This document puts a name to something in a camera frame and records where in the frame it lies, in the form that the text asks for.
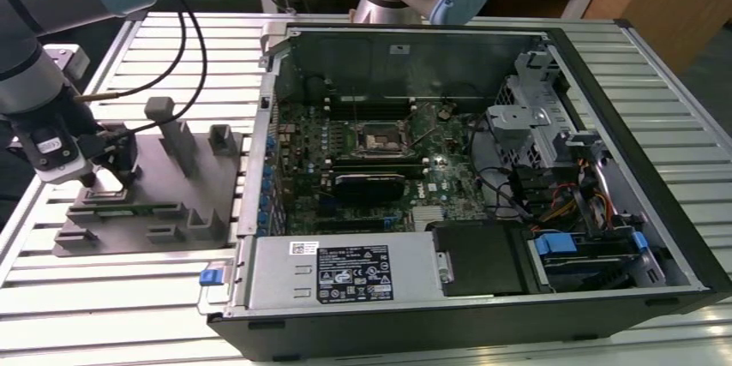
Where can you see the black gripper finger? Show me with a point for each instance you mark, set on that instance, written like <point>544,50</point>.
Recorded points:
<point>89,179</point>
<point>122,156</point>

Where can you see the CPU socket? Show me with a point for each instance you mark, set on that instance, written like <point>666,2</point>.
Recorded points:
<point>380,141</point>

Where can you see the grey parts rack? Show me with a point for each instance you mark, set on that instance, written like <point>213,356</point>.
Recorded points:
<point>165,177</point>

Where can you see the green RAM stick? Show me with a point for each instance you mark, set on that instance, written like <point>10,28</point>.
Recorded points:
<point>122,210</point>

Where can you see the blue case latch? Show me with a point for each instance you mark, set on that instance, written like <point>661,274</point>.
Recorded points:
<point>210,277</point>

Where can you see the grey power supply unit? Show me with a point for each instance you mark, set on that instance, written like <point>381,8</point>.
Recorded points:
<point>274,271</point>

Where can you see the black graphics card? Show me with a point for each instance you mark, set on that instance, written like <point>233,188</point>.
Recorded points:
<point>365,188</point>

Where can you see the black RAM stick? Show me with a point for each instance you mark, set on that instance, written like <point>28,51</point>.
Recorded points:
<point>374,160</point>

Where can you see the silver chipset heatsink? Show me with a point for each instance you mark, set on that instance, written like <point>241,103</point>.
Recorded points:
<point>428,215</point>

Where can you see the round coin cell battery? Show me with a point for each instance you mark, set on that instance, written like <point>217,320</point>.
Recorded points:
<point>442,114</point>

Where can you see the green motherboard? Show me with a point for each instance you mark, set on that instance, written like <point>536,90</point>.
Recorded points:
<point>452,177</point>

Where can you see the black open PC case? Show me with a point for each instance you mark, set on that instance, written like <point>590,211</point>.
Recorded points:
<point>400,331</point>

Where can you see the black plastic shroud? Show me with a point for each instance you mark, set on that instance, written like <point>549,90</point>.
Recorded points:
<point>480,254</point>

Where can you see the metal drive cage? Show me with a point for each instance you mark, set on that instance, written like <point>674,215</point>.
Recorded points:
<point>514,119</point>

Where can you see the hard disk in blue carrier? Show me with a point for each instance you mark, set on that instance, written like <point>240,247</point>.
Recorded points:
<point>557,246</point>

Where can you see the blue disk bay clip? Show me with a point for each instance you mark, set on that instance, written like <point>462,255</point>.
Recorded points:
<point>638,241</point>

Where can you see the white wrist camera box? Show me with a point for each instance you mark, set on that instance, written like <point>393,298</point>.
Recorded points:
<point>53,169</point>

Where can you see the grey plastic bracket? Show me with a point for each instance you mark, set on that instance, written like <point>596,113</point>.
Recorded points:
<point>577,139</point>

